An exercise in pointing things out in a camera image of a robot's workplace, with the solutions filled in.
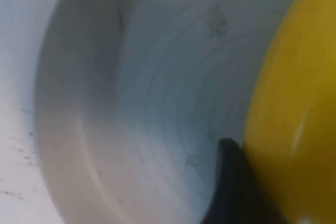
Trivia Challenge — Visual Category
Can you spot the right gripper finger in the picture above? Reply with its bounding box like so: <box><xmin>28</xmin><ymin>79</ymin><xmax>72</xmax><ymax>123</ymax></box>
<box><xmin>202</xmin><ymin>138</ymin><xmax>289</xmax><ymax>224</ymax></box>

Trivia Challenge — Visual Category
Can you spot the yellow plastic banana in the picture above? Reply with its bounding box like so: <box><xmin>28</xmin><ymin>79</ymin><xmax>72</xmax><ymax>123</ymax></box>
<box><xmin>243</xmin><ymin>0</ymin><xmax>336</xmax><ymax>224</ymax></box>

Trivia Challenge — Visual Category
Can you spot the grey round plate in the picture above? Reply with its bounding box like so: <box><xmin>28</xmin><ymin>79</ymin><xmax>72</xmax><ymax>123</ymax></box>
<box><xmin>34</xmin><ymin>0</ymin><xmax>316</xmax><ymax>224</ymax></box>

